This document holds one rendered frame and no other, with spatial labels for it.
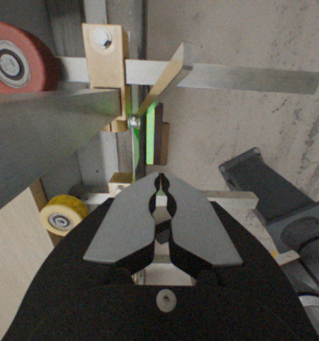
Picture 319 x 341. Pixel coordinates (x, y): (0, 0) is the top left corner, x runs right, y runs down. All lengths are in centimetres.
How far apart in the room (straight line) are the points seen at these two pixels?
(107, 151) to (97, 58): 35
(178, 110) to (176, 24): 45
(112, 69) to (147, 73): 5
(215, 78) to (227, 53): 93
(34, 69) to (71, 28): 32
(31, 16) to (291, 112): 138
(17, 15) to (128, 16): 21
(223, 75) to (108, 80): 16
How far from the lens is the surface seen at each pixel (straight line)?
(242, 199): 42
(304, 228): 96
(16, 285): 65
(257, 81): 30
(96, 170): 62
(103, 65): 26
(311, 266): 90
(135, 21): 44
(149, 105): 17
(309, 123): 156
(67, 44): 56
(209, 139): 123
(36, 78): 26
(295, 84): 33
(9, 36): 28
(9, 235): 47
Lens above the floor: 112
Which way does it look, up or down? 62 degrees down
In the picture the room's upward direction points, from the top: 180 degrees clockwise
